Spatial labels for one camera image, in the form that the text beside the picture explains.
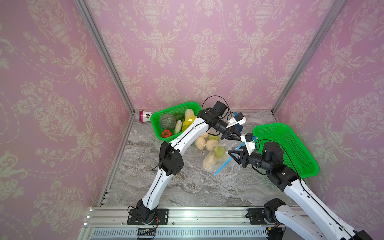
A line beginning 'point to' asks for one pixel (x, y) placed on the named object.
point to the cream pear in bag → (210, 144)
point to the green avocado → (180, 116)
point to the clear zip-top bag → (220, 154)
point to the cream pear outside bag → (200, 142)
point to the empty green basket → (296, 154)
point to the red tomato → (166, 133)
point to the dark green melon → (168, 121)
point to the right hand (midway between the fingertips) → (227, 155)
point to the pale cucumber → (178, 126)
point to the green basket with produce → (190, 109)
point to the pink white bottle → (144, 116)
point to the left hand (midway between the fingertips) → (241, 139)
